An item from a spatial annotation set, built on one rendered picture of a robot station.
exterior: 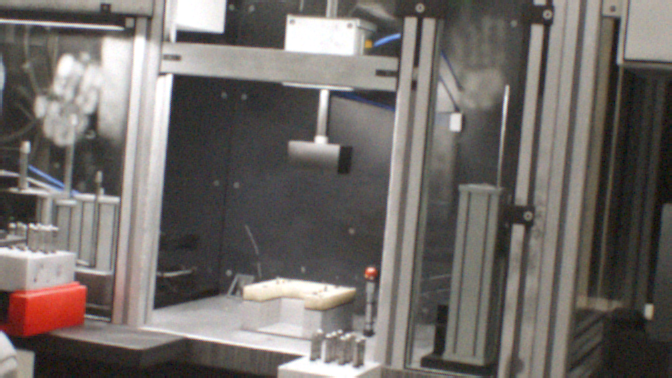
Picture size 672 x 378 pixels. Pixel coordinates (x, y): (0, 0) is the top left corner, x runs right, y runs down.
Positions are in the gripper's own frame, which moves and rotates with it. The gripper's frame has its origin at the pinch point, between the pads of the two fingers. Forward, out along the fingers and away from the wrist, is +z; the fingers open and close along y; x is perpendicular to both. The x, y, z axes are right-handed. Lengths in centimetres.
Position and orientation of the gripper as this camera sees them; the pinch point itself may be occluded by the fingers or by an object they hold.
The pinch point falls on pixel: (4, 271)
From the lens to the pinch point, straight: 184.9
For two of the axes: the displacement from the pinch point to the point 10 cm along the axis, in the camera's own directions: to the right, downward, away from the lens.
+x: -9.3, -1.3, 3.4
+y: 1.1, -9.9, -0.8
